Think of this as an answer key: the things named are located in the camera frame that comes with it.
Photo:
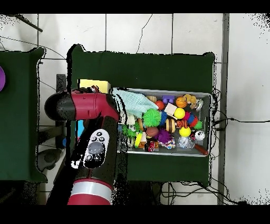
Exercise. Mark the yellow toy banana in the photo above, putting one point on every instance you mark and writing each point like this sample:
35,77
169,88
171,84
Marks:
138,139

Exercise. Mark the dark rod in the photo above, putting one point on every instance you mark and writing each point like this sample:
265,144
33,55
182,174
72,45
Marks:
31,26

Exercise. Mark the grey round base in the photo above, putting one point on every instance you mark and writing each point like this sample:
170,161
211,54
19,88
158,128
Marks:
48,158

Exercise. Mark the purple rubber toy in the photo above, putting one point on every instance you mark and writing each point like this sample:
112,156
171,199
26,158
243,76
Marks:
164,137

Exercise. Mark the wooden box with three holes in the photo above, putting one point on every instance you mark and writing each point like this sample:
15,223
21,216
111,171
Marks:
101,84

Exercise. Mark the black post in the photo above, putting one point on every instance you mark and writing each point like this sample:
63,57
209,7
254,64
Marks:
61,82

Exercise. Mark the purple round disc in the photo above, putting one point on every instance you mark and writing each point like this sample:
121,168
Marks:
2,79

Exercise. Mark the light blue waffle cloth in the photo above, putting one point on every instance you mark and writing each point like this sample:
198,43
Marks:
135,102

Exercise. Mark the red orange rubber ball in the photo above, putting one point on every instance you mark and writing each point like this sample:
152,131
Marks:
159,105

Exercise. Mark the yellow ball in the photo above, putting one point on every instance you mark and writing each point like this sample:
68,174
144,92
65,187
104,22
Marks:
179,113

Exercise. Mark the orange plush toy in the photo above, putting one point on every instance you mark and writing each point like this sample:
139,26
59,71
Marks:
189,98

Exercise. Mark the dark green table cloth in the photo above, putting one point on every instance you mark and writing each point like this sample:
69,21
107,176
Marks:
19,116
137,69

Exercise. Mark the wooden cube block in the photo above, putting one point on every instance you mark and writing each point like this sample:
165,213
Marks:
170,108

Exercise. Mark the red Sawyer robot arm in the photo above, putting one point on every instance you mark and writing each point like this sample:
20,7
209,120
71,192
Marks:
88,105

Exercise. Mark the shallow metal mesh bin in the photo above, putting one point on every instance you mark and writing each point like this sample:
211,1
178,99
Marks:
168,91

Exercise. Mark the wooden toy burger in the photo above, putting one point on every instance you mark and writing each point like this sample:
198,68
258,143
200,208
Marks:
170,125

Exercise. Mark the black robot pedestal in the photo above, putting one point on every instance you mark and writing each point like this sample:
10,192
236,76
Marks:
143,194

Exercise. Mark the large green spiky ball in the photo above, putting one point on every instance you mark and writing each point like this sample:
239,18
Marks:
151,117

